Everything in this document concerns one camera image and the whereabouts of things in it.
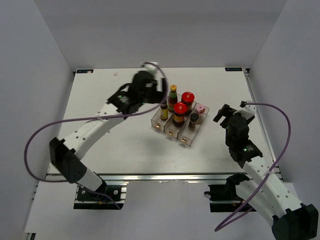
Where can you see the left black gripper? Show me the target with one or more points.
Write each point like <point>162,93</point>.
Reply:
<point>157,96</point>

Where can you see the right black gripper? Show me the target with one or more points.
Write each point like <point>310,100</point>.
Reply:
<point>225,111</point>

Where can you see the green label sauce bottle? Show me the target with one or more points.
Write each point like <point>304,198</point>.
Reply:
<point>172,98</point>

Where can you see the small yellow label bottle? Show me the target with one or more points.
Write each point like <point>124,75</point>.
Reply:
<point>164,112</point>

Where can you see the pink cap spice bottle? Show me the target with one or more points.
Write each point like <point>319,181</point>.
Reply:
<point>200,110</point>

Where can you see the red lid jar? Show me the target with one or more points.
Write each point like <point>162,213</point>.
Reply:
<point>188,99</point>
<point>179,112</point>

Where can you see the black cap spice bottle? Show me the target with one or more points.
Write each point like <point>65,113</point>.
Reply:
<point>194,117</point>

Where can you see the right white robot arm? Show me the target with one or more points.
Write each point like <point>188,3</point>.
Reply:
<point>259,187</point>

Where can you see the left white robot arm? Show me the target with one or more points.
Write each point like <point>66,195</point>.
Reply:
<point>66,153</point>

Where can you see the clear three-slot organizer tray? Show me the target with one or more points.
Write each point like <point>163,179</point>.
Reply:
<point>181,133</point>

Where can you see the blue corner label right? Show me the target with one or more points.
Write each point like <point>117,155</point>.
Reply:
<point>233,69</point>

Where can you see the blue corner label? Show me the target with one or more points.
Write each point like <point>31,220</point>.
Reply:
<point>233,69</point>
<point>84,71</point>

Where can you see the blue corner label left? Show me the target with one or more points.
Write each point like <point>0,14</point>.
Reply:
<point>84,71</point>

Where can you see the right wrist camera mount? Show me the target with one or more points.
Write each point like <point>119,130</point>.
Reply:
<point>246,111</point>

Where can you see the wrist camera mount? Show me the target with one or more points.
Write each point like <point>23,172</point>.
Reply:
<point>246,111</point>
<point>150,66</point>

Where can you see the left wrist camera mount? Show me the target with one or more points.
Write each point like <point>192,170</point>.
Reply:
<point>150,66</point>

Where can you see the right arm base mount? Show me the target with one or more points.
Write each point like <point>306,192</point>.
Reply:
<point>223,197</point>

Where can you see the aluminium table rail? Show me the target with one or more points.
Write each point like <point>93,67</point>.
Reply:
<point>159,176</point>

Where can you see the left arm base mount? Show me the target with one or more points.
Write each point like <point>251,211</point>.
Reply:
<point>113,197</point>

